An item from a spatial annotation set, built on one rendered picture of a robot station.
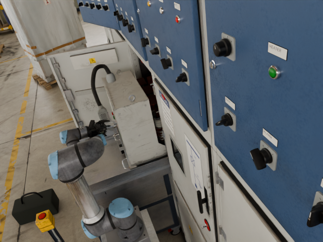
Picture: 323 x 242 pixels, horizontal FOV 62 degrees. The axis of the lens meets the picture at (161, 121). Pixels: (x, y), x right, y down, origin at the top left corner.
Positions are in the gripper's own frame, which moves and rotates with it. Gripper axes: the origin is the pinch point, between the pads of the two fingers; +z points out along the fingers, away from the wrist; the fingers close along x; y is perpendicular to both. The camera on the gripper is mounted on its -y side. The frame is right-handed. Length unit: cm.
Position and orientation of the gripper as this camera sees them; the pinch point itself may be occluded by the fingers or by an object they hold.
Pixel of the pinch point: (114, 123)
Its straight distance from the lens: 181.0
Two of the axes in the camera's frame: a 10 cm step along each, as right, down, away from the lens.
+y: 5.5, 4.0, -7.3
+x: 0.5, -8.9, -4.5
